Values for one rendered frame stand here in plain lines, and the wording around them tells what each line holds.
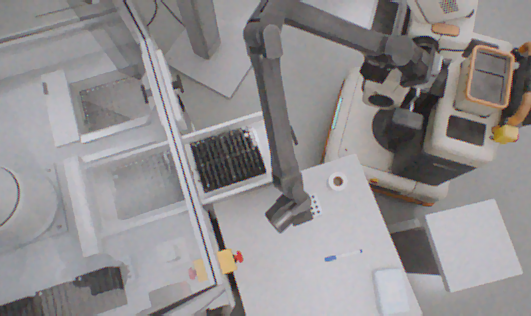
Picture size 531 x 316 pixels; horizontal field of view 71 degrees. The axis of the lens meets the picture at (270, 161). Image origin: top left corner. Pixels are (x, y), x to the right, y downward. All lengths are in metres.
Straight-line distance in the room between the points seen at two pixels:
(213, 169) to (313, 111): 1.18
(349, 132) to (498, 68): 0.75
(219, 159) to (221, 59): 1.24
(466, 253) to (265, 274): 0.73
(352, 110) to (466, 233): 0.88
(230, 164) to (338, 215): 0.44
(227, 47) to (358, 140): 1.03
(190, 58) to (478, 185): 1.90
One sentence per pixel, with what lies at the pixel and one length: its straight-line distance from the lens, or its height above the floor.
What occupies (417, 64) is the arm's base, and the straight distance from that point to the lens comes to 1.13.
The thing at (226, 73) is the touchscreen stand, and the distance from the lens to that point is 2.40.
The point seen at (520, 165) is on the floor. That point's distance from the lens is 2.70.
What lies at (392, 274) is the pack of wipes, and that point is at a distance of 1.41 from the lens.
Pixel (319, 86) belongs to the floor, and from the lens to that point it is 2.42.
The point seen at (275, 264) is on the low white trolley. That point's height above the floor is 0.76.
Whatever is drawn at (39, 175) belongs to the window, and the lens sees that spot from 0.35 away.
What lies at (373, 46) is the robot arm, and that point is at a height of 1.30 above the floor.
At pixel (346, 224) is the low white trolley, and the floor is 0.76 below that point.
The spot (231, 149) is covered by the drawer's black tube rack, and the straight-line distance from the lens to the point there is 1.30.
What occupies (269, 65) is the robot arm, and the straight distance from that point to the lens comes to 0.86.
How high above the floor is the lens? 2.14
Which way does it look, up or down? 75 degrees down
